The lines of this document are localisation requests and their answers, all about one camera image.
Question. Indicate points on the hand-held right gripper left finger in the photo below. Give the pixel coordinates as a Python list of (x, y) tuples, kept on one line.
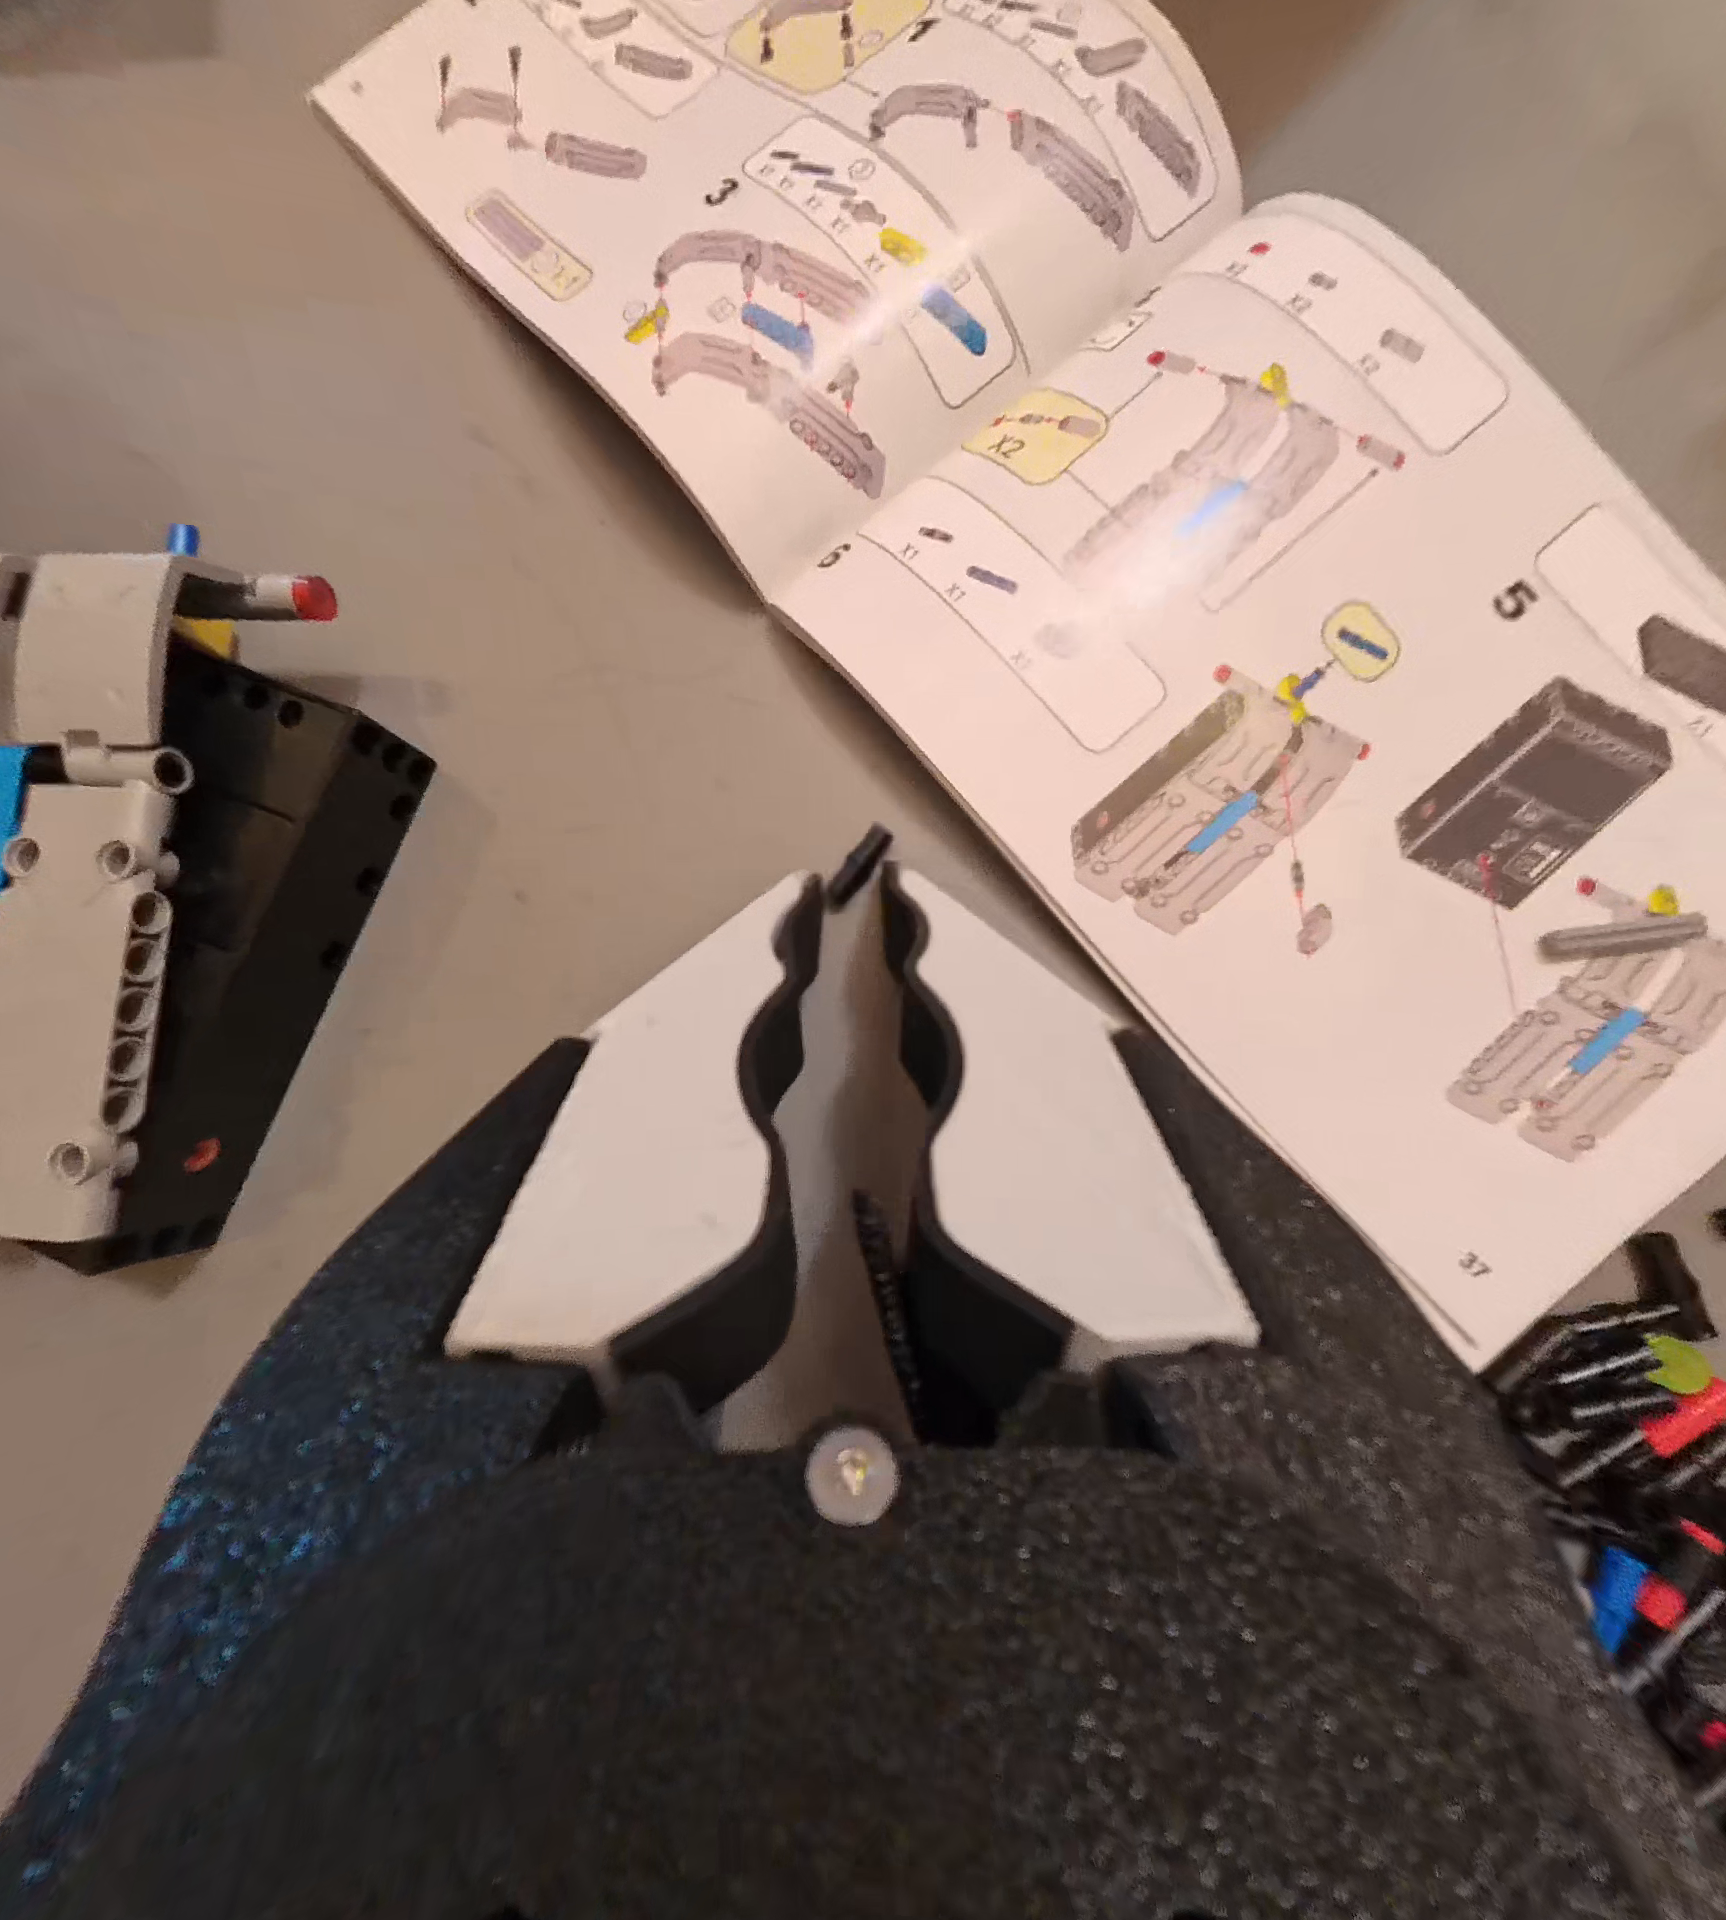
[(623, 1184)]

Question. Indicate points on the grey black toy brick assembly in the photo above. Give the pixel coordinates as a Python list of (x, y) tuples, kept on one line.
[(68, 974)]

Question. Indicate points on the pile of small toy pieces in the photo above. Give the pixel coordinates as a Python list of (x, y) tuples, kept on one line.
[(1672, 1501)]

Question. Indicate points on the black toy pin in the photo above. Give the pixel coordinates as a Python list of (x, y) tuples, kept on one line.
[(856, 867)]

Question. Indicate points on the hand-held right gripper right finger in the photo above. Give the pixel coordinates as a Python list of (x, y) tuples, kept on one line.
[(1088, 1184)]

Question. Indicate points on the instruction booklet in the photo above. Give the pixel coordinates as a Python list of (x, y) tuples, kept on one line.
[(1329, 1080)]

